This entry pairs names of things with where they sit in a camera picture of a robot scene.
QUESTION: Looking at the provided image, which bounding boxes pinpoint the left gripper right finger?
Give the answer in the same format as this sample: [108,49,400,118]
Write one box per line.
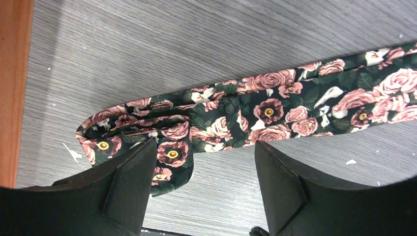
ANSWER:
[254,141,417,236]

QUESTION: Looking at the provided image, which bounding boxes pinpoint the orange wooden compartment tray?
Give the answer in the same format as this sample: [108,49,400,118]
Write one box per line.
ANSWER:
[0,0,34,188]

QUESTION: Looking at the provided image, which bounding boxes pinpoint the black pink floral tie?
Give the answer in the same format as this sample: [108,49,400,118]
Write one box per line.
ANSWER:
[75,43,417,197]

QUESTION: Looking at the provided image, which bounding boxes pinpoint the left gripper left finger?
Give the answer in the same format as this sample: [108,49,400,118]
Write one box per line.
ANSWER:
[0,140,157,236]

